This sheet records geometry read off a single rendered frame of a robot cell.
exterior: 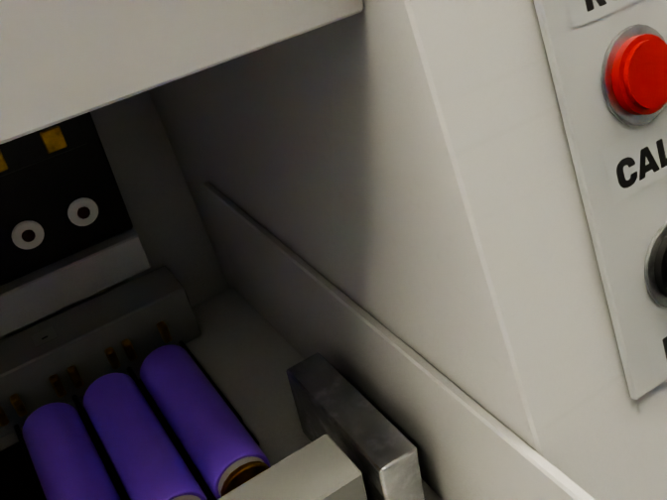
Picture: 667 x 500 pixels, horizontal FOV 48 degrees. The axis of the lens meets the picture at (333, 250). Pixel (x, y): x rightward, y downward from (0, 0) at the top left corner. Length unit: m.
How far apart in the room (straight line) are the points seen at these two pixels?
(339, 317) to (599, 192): 0.09
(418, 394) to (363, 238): 0.04
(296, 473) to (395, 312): 0.05
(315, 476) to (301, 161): 0.08
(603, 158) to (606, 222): 0.01
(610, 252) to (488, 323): 0.03
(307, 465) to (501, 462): 0.05
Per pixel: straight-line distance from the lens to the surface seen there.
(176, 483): 0.22
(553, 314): 0.16
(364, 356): 0.22
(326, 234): 0.21
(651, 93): 0.17
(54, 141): 0.27
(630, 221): 0.17
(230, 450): 0.22
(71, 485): 0.23
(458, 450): 0.19
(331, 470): 0.20
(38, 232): 0.29
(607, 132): 0.16
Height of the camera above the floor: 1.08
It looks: 17 degrees down
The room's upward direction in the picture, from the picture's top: 20 degrees counter-clockwise
